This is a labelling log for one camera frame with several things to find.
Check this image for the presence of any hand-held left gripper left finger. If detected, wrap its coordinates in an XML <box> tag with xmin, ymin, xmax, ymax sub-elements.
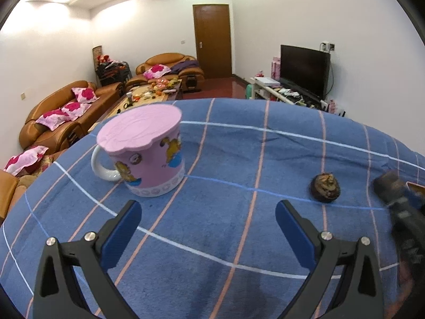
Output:
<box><xmin>32</xmin><ymin>200</ymin><xmax>143</xmax><ymax>319</ymax></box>

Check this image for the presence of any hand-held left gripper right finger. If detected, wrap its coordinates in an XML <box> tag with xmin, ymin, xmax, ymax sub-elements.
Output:
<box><xmin>275</xmin><ymin>200</ymin><xmax>386</xmax><ymax>319</ymax></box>

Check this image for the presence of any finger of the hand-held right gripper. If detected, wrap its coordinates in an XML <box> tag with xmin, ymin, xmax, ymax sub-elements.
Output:
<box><xmin>372</xmin><ymin>170</ymin><xmax>425</xmax><ymax>230</ymax></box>

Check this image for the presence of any dark mangosteen with stem cap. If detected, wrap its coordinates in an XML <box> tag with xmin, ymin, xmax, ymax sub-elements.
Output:
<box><xmin>310</xmin><ymin>172</ymin><xmax>341</xmax><ymax>203</ymax></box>

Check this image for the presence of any pink cartoon mug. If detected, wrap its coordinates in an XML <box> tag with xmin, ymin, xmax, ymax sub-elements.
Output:
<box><xmin>91</xmin><ymin>129</ymin><xmax>186</xmax><ymax>198</ymax></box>

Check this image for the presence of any blue plaid blanket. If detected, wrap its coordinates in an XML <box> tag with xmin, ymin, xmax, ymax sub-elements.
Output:
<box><xmin>0</xmin><ymin>98</ymin><xmax>425</xmax><ymax>319</ymax></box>

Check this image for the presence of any pink mug lid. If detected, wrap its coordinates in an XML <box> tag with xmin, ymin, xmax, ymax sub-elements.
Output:
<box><xmin>96</xmin><ymin>104</ymin><xmax>183</xmax><ymax>156</ymax></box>

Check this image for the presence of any orange leather armchair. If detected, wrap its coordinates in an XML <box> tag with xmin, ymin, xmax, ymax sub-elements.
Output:
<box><xmin>0</xmin><ymin>169</ymin><xmax>37</xmax><ymax>227</ymax></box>

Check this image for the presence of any pink floral pillow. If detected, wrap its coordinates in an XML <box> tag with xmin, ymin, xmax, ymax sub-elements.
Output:
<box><xmin>71</xmin><ymin>87</ymin><xmax>100</xmax><ymax>103</ymax></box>
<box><xmin>143</xmin><ymin>65</ymin><xmax>171</xmax><ymax>79</ymax></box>
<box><xmin>4</xmin><ymin>145</ymin><xmax>50</xmax><ymax>177</ymax></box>
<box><xmin>35</xmin><ymin>109</ymin><xmax>72</xmax><ymax>131</ymax></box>
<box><xmin>61</xmin><ymin>102</ymin><xmax>92</xmax><ymax>120</ymax></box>

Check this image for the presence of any cluttered coffee table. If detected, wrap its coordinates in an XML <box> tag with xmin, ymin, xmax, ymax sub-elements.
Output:
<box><xmin>88</xmin><ymin>79</ymin><xmax>182</xmax><ymax>133</ymax></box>

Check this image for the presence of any white television stand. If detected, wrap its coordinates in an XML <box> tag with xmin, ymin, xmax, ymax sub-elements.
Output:
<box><xmin>250</xmin><ymin>77</ymin><xmax>324</xmax><ymax>108</ymax></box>

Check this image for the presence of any black television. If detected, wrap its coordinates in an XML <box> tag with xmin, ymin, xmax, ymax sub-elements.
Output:
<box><xmin>280</xmin><ymin>44</ymin><xmax>332</xmax><ymax>101</ymax></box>

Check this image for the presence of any orange leather long sofa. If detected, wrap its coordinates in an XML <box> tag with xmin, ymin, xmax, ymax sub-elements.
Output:
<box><xmin>19</xmin><ymin>80</ymin><xmax>125</xmax><ymax>150</ymax></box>

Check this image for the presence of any black rack with clothes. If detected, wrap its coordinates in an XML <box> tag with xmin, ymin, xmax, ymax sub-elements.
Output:
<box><xmin>96</xmin><ymin>60</ymin><xmax>130</xmax><ymax>87</ymax></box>

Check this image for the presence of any purple cloth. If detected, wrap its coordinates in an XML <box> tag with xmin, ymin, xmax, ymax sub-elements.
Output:
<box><xmin>169</xmin><ymin>60</ymin><xmax>200</xmax><ymax>74</ymax></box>

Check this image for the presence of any orange leather two-seat sofa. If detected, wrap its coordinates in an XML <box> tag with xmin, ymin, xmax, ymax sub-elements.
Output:
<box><xmin>135</xmin><ymin>52</ymin><xmax>205</xmax><ymax>92</ymax></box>

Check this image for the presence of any brown wooden door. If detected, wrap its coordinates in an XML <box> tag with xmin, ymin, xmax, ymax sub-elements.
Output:
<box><xmin>193</xmin><ymin>4</ymin><xmax>232</xmax><ymax>79</ymax></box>

